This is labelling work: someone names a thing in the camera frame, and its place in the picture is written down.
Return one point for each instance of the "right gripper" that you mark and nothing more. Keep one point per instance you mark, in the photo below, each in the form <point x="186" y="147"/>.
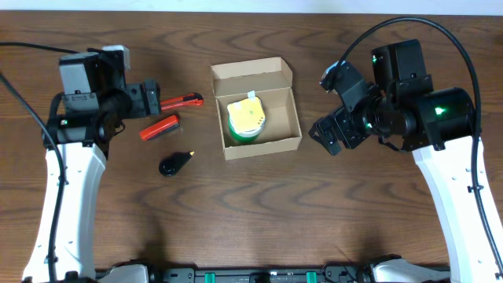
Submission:
<point x="328" y="137"/>

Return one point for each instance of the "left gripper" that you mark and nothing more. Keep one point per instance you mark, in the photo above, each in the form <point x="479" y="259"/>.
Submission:
<point x="152" y="94"/>

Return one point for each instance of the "red black stapler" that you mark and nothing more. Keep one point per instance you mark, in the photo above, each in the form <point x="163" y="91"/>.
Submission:
<point x="157" y="129"/>

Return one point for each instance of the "red utility knife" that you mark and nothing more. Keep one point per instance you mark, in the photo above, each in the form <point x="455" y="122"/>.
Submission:
<point x="193" y="99"/>

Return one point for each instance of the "green tape roll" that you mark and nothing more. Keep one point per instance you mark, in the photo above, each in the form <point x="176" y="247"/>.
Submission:
<point x="246" y="137"/>

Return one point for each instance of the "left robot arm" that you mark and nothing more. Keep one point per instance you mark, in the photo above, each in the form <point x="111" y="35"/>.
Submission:
<point x="77" y="146"/>

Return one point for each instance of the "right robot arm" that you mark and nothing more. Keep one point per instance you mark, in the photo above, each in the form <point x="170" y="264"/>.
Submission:
<point x="437" y="128"/>

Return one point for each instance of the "black glue bottle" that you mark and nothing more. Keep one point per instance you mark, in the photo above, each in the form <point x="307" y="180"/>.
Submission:
<point x="171" y="165"/>

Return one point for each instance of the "open brown cardboard box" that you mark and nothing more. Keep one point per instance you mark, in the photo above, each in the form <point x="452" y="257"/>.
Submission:
<point x="271" y="79"/>

